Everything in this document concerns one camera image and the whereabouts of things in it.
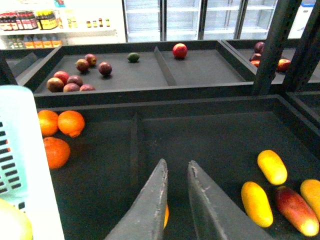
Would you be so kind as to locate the red apple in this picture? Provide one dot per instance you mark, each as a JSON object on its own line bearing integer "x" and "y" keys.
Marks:
{"x": 179, "y": 51}

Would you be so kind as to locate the red mango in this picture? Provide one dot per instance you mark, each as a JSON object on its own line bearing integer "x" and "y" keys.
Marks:
{"x": 296, "y": 210}

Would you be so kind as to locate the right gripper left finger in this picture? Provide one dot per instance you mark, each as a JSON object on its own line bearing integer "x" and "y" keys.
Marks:
{"x": 146, "y": 216}

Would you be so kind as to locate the yellow mango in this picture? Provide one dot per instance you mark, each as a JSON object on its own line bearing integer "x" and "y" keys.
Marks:
{"x": 166, "y": 216}
{"x": 272, "y": 166}
{"x": 310, "y": 191}
{"x": 14, "y": 224}
{"x": 256, "y": 204}

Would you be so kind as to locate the black mango tray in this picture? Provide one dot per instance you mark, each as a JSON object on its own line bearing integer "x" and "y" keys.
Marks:
{"x": 121, "y": 145}

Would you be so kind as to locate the glass refrigerator doors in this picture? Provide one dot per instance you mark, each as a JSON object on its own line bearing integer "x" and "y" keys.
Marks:
{"x": 190, "y": 20}

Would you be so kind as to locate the orange fruit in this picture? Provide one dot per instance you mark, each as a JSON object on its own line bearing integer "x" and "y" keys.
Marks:
{"x": 71, "y": 123}
{"x": 48, "y": 121}
{"x": 57, "y": 152}

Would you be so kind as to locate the black metal post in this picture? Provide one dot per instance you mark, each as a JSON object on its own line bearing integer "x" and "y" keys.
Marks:
{"x": 306, "y": 56}
{"x": 280, "y": 27}

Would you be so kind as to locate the white grocery shelf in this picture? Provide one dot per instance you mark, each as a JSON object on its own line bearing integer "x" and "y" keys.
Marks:
{"x": 72, "y": 22}

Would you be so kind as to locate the green avocado far tray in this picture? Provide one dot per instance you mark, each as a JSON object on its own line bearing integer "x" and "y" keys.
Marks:
{"x": 133, "y": 57}

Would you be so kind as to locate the teal plastic basket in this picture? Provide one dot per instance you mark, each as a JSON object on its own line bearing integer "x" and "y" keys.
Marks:
{"x": 25, "y": 179}

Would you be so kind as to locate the black far fruit tray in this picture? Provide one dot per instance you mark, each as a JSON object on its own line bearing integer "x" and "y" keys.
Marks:
{"x": 210, "y": 69}

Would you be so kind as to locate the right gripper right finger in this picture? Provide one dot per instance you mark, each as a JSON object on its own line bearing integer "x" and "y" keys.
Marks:
{"x": 215, "y": 216}

